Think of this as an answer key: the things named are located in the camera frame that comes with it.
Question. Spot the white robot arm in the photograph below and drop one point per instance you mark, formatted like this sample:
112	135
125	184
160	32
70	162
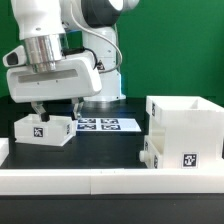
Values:
42	68

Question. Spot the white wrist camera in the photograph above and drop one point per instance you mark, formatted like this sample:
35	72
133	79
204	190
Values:
17	57

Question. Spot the white front drawer tray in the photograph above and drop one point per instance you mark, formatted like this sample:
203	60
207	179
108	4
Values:
150	155

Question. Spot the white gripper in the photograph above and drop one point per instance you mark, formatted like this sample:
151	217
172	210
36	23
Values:
75	76

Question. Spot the white drawer cabinet box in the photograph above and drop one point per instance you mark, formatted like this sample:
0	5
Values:
188	131

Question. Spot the white drawer tray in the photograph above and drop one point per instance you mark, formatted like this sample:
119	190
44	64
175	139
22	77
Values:
56	132
150	155

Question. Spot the white front rail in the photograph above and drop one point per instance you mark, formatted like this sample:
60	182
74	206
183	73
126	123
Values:
112	181

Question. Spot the white marker sheet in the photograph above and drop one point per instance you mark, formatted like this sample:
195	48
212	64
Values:
107	125

